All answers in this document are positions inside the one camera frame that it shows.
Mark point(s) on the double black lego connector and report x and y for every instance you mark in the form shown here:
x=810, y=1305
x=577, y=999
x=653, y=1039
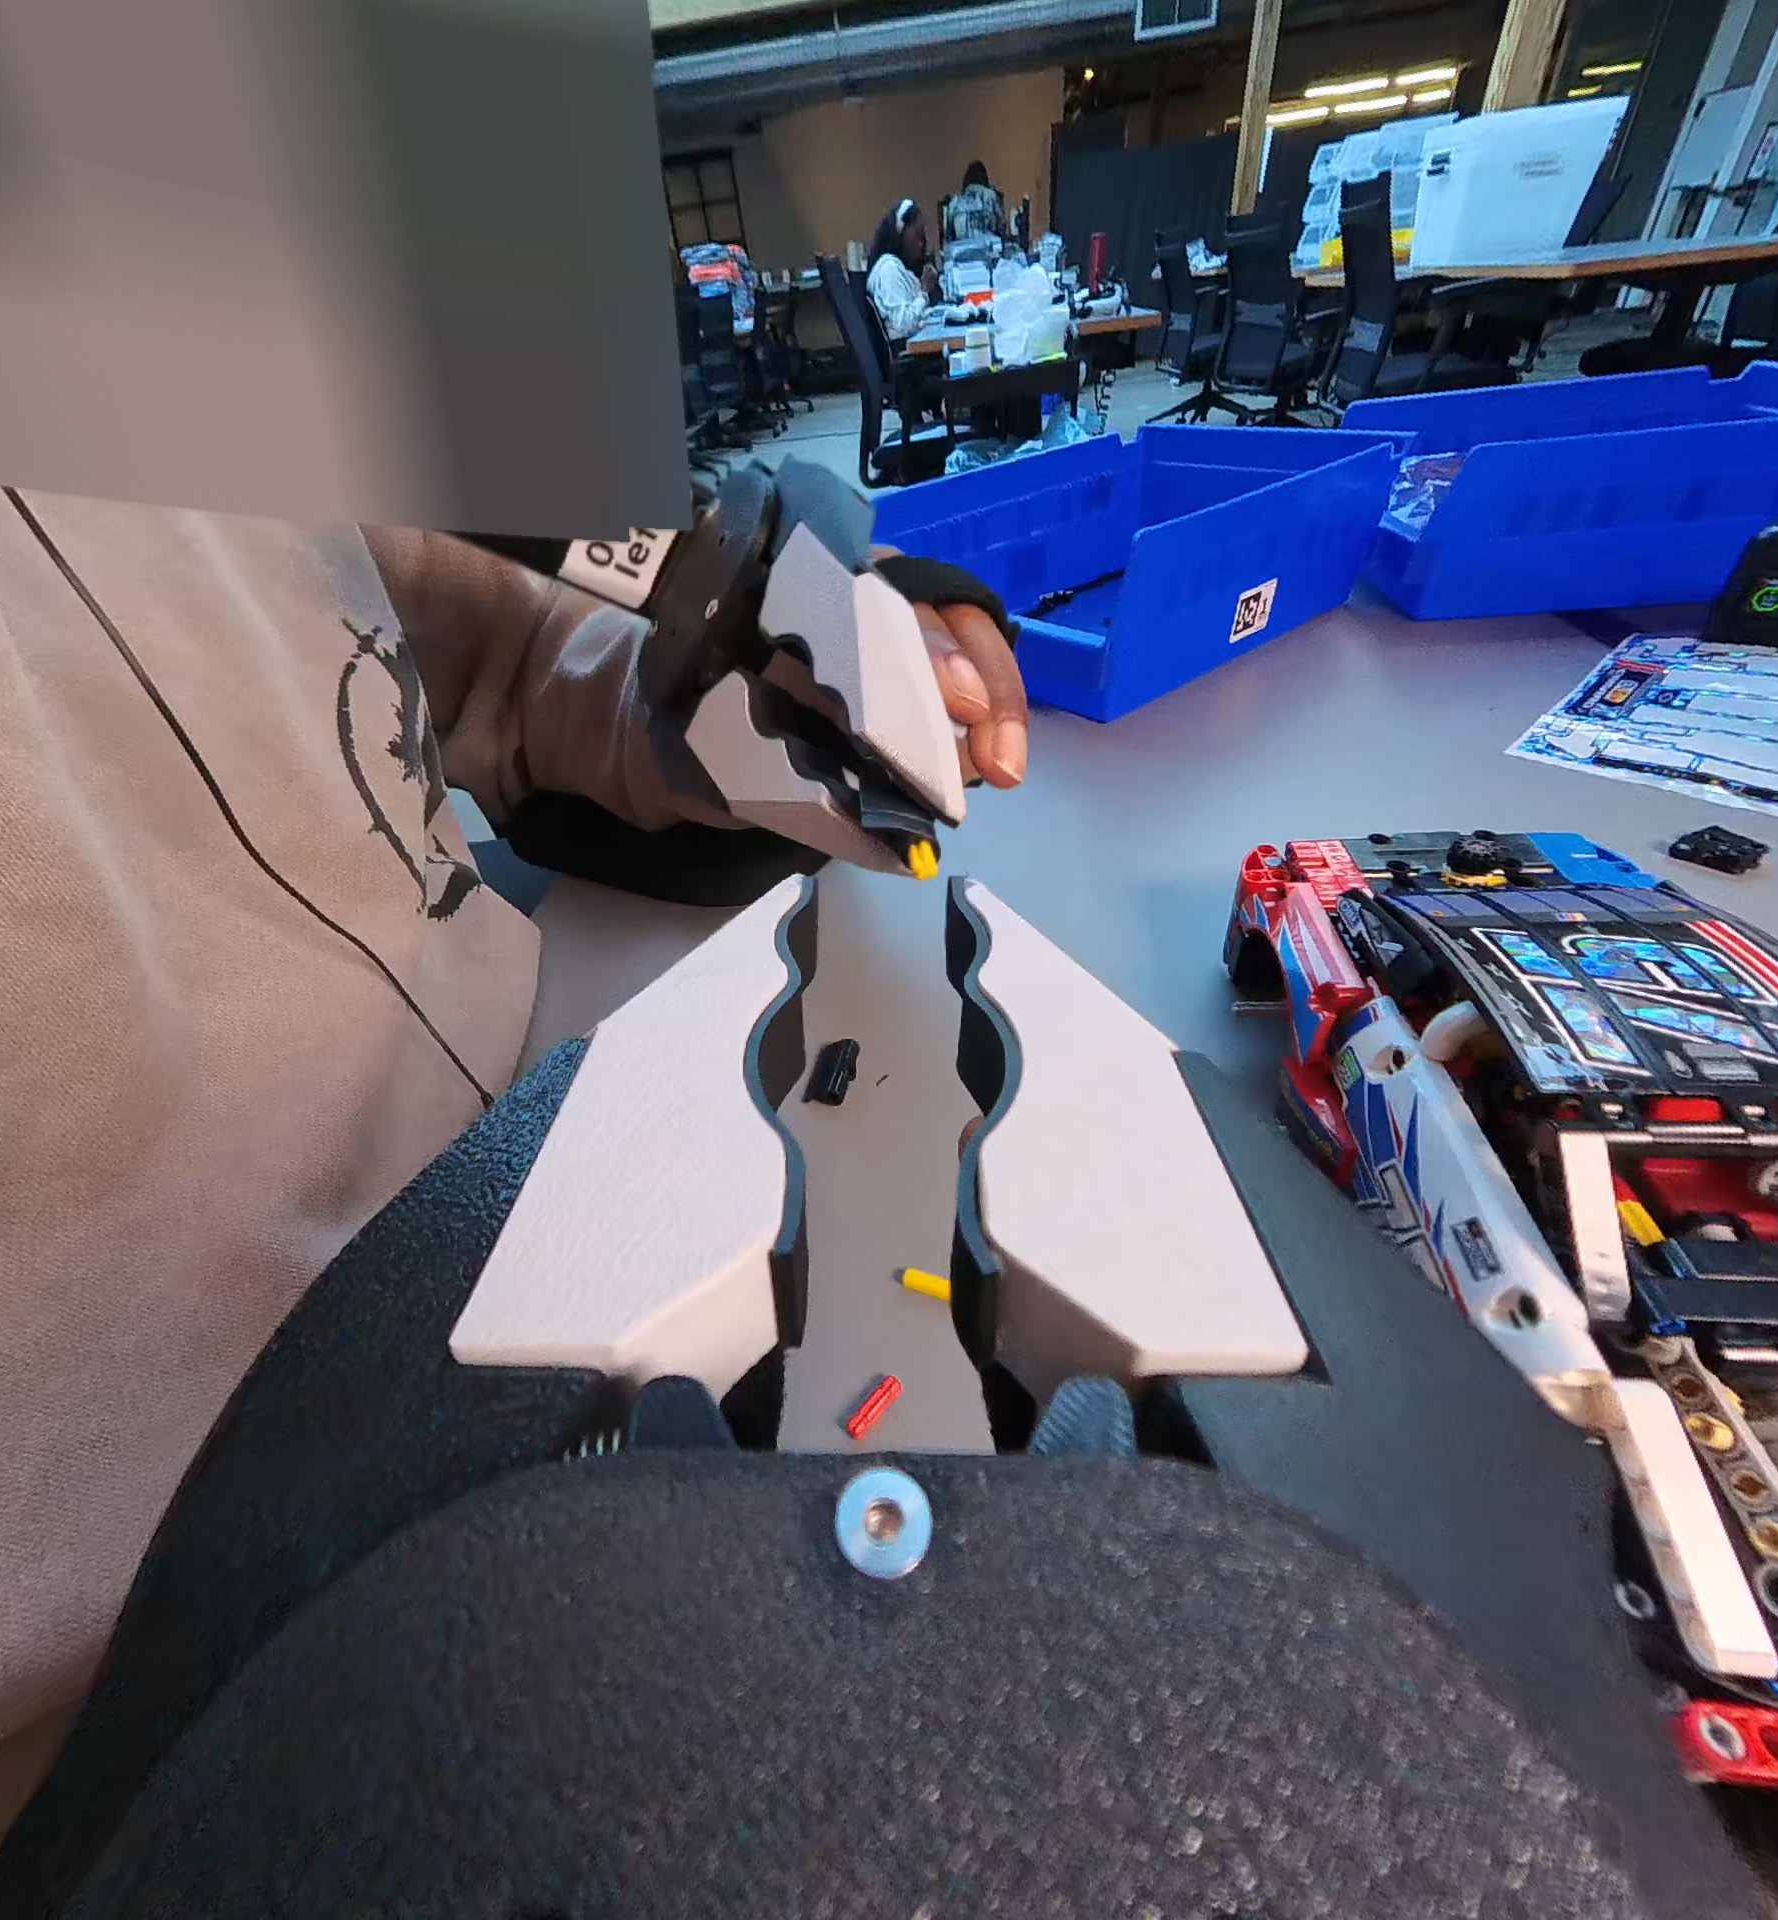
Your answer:
x=1719, y=846

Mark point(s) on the blue bin with tag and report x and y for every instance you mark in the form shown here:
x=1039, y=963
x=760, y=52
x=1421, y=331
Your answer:
x=1129, y=600

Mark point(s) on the person's left hand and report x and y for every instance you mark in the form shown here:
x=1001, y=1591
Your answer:
x=986, y=706

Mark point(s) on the red lego pin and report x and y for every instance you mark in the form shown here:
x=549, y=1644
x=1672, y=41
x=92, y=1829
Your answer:
x=876, y=1405

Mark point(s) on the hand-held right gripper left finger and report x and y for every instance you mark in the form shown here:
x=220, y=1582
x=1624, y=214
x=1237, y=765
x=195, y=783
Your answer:
x=620, y=1199

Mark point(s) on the lego race car model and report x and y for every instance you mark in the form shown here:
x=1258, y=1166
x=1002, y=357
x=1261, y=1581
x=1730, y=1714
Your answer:
x=1504, y=1126

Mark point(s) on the long wooden desk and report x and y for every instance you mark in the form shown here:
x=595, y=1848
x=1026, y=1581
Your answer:
x=1654, y=259

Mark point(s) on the cluttered work desk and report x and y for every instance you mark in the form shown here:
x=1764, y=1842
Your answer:
x=1031, y=321

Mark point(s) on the plain blue bin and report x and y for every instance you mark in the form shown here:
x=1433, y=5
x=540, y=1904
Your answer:
x=1580, y=510

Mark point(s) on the small clear plastic bag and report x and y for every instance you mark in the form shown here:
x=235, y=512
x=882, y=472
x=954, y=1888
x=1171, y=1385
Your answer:
x=1424, y=488

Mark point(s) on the white storage crate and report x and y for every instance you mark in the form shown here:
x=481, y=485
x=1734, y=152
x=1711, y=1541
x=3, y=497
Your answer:
x=1518, y=181

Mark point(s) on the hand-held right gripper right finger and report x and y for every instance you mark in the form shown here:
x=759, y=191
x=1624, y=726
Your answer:
x=1145, y=1215

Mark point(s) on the black chair armrest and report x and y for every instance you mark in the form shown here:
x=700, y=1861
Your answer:
x=651, y=862

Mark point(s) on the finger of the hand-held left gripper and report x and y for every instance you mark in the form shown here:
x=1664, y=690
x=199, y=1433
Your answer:
x=891, y=690
x=770, y=778

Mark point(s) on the wooden pillar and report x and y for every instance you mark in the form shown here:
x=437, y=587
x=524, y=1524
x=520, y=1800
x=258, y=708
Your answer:
x=1522, y=54

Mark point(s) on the shiny sticker sheet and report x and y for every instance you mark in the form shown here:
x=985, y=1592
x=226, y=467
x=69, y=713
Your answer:
x=1699, y=735

